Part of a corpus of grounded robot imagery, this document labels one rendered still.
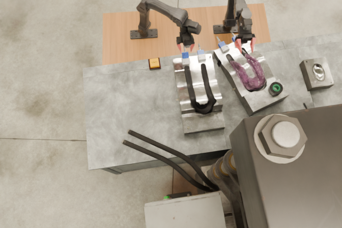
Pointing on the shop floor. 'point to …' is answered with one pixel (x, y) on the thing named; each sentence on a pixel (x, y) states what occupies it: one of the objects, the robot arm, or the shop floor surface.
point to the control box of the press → (186, 211)
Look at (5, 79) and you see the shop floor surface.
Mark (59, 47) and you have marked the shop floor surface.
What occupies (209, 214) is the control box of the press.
